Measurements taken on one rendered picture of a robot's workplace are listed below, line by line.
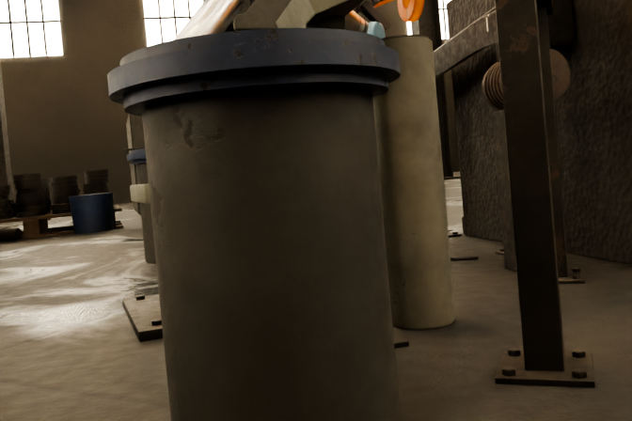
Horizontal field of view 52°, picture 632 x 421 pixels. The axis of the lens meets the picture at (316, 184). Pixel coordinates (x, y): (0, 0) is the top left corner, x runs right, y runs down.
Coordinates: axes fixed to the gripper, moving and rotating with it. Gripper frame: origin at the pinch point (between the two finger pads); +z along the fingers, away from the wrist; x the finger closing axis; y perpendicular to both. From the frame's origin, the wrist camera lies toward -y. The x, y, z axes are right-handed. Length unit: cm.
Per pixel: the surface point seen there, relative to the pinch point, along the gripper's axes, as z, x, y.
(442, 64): 8.6, 13.1, -25.0
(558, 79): -4, -63, -41
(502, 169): -16, -47, -58
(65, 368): -121, -78, -56
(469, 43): 9.3, -8.0, -22.9
